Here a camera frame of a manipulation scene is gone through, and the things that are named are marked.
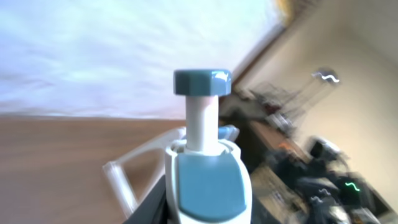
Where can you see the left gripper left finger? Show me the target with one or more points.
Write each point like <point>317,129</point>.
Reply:
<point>154,208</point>

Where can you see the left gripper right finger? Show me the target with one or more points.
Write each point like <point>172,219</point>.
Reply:
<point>261,216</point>

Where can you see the white pipette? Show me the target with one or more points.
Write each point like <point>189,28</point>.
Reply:
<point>211,186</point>

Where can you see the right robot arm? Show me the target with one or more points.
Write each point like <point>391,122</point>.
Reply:
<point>326,186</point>

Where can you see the white and blue stand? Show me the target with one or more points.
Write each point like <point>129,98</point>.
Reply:
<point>113,168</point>

